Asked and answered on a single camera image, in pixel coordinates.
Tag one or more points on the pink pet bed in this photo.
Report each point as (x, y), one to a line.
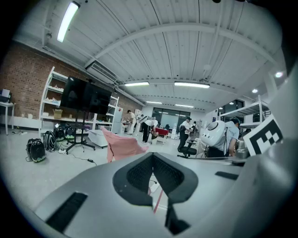
(123, 146)

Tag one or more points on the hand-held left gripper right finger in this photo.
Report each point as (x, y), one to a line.
(177, 180)

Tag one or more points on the open cardboard box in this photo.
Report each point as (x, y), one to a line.
(57, 114)

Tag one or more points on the ceiling tube light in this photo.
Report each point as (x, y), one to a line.
(137, 84)
(192, 84)
(68, 22)

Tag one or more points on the black office chair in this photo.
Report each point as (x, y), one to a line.
(187, 151)

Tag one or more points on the white refrigerator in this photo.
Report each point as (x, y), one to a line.
(117, 120)

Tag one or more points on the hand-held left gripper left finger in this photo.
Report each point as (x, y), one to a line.
(133, 183)

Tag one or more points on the black helmet headset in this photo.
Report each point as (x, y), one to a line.
(50, 140)
(37, 151)
(59, 134)

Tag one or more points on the white desk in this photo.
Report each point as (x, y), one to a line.
(7, 104)

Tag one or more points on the white power strip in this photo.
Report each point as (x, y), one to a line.
(62, 151)
(19, 133)

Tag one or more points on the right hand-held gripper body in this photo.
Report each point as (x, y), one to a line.
(264, 137)

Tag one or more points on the white low wheeled cabinet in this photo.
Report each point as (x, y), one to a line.
(96, 137)

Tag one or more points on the black television screen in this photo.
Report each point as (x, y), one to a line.
(83, 95)

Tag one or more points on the white round backpack device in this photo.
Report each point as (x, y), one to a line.
(213, 133)

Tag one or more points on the black backpack green trim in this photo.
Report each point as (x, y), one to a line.
(69, 133)

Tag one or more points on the black wheeled television stand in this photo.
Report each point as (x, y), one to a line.
(75, 130)

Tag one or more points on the white shelving unit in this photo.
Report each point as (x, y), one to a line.
(65, 119)

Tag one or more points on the clear plastic storage bin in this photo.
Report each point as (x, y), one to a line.
(104, 128)

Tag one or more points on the white metal rack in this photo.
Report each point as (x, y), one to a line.
(244, 109)

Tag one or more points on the red covered table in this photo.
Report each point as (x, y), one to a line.
(161, 132)

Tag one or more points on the ceiling air conditioner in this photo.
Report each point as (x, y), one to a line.
(102, 73)

